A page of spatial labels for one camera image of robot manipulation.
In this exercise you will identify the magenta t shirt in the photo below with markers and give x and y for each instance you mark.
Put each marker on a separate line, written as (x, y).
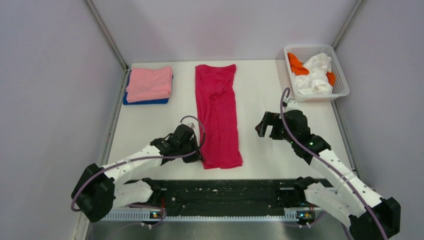
(216, 109)

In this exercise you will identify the white t shirt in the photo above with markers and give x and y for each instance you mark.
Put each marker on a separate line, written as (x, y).
(313, 84)

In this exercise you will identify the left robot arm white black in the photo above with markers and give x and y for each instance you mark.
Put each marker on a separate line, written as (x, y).
(101, 189)

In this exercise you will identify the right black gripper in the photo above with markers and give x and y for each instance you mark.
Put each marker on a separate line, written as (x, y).
(270, 118)

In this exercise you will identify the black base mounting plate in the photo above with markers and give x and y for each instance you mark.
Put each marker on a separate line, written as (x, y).
(226, 198)

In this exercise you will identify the folded blue t shirt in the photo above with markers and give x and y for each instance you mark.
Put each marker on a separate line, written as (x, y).
(142, 102)

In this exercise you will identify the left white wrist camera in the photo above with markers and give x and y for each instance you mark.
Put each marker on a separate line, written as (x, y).
(191, 125)

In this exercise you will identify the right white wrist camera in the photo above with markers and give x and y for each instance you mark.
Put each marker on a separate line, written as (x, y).
(291, 105)

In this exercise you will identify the folded pink t shirt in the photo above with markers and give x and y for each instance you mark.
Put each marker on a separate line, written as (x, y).
(149, 82)

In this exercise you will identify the orange t shirt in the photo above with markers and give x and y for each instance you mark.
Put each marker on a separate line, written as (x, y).
(318, 63)

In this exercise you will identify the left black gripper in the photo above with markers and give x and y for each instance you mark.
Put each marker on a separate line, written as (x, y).
(192, 158)

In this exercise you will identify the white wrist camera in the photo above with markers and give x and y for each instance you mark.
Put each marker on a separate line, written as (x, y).
(291, 105)
(191, 125)

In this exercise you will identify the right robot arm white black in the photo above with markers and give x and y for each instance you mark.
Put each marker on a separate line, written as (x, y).
(365, 213)

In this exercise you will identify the white plastic basket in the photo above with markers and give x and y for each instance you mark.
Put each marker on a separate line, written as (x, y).
(304, 52)

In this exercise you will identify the grey cable duct rail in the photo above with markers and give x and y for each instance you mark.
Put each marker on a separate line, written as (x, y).
(152, 216)

